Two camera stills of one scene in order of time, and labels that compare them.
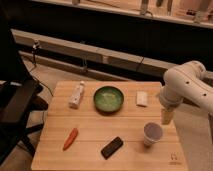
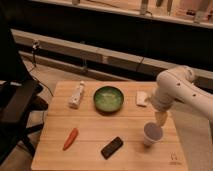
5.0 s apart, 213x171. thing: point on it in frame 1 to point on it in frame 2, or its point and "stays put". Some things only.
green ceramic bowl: [108, 100] stays put
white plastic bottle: [75, 99] stays put
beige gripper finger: [167, 116] to [161, 118]
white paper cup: [152, 132] stays put
